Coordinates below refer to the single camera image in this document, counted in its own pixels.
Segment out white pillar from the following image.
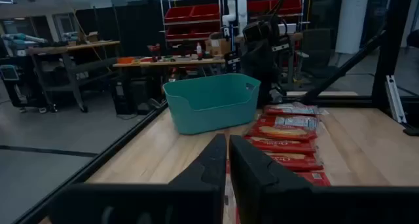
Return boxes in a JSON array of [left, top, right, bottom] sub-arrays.
[[335, 0, 371, 54]]

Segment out black computer tower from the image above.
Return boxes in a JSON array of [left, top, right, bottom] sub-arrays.
[[110, 76, 132, 115]]

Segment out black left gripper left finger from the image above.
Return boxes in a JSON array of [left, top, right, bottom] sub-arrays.
[[48, 134, 227, 224]]

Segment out small cardboard box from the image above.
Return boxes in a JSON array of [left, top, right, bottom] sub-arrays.
[[84, 31, 100, 43]]

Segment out metal wire shelf rack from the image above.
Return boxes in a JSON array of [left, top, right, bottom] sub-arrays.
[[159, 0, 224, 56]]

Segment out black table frame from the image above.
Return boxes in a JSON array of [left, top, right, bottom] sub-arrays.
[[12, 0, 419, 224]]

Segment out black equipment cart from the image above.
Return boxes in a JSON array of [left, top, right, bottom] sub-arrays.
[[0, 64, 24, 109]]

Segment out red storage bin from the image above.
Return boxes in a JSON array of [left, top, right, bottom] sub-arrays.
[[191, 3, 221, 21], [247, 0, 272, 14], [192, 23, 221, 39], [164, 6, 194, 24], [165, 26, 194, 41], [270, 0, 303, 15]]

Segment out wooden top workbench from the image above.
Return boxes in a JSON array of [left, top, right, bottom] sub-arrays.
[[26, 39, 121, 113]]

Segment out wooden top work table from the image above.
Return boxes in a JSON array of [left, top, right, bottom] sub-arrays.
[[112, 56, 227, 115]]

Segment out aluminium bracket strip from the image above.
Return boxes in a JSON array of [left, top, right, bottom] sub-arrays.
[[385, 75, 407, 124]]

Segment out black bracket foot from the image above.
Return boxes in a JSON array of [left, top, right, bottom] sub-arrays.
[[403, 122, 419, 137]]

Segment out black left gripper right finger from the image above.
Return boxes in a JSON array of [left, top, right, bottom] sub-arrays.
[[229, 135, 419, 224]]

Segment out teal plastic basket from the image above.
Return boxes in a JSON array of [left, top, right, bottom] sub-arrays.
[[162, 73, 262, 136]]

